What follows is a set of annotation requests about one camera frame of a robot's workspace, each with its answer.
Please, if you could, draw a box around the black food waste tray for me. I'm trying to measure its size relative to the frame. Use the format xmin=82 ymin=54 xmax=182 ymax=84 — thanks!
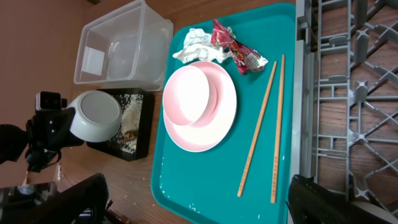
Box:
xmin=86 ymin=88 xmax=155 ymax=162

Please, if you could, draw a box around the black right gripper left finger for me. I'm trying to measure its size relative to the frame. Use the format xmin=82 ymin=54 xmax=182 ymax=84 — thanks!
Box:
xmin=1 ymin=173 xmax=109 ymax=224

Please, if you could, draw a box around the white napkin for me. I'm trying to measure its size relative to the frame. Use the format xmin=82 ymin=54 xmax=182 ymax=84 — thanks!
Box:
xmin=172 ymin=28 xmax=232 ymax=63

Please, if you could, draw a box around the pink bowl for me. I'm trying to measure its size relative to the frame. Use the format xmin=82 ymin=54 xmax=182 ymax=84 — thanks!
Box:
xmin=162 ymin=65 xmax=218 ymax=126

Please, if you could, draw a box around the grey bowl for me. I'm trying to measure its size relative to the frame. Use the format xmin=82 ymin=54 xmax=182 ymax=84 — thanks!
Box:
xmin=68 ymin=90 xmax=122 ymax=142

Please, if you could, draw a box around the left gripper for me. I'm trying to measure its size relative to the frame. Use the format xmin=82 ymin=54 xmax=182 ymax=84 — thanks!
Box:
xmin=25 ymin=91 xmax=84 ymax=173

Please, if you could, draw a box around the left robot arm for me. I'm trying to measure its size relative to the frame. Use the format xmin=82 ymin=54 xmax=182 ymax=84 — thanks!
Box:
xmin=1 ymin=91 xmax=84 ymax=173

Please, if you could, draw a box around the pink plate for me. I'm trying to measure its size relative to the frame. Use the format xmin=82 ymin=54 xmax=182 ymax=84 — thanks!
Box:
xmin=163 ymin=61 xmax=237 ymax=152

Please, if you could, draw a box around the wooden chopstick left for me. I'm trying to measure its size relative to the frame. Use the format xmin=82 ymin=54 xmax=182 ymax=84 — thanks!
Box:
xmin=237 ymin=61 xmax=277 ymax=197

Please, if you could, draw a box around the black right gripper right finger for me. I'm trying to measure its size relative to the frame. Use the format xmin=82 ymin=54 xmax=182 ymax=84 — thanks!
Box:
xmin=287 ymin=174 xmax=397 ymax=224

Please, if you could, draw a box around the red snack wrapper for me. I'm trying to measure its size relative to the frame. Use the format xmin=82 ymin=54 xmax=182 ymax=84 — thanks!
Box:
xmin=211 ymin=19 xmax=268 ymax=75

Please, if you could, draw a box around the clear plastic bin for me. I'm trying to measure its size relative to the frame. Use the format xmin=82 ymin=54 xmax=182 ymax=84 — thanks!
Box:
xmin=73 ymin=1 xmax=174 ymax=91

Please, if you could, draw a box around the teal plastic tray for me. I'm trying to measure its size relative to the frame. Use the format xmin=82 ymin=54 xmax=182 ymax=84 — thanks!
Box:
xmin=151 ymin=3 xmax=295 ymax=223

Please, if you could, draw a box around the grey dish rack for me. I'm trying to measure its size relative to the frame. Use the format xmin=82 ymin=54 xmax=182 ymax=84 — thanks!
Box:
xmin=290 ymin=0 xmax=397 ymax=222

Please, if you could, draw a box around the wooden chopstick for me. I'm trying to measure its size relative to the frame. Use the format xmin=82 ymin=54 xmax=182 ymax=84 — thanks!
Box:
xmin=271 ymin=54 xmax=285 ymax=203
xmin=237 ymin=61 xmax=277 ymax=197

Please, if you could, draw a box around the wooden chopstick right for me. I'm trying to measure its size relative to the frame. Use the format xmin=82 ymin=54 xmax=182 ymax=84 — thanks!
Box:
xmin=271 ymin=54 xmax=285 ymax=203

